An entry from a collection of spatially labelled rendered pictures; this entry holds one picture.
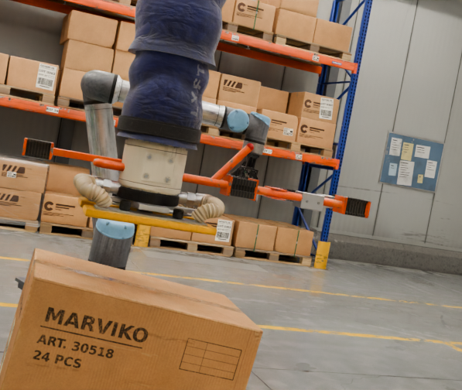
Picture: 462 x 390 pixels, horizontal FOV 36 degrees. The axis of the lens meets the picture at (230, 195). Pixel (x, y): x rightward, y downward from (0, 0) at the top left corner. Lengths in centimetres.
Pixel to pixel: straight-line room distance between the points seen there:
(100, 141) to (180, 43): 113
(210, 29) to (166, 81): 18
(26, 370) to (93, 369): 16
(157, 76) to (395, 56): 1070
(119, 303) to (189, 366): 25
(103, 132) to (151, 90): 107
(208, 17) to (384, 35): 1053
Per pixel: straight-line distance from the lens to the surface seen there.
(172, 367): 183
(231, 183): 192
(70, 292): 175
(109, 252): 273
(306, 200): 201
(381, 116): 1225
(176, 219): 182
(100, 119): 287
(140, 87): 184
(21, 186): 902
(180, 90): 182
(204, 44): 186
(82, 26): 918
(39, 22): 1043
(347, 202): 206
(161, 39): 183
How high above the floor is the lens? 137
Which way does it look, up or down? 3 degrees down
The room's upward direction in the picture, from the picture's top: 10 degrees clockwise
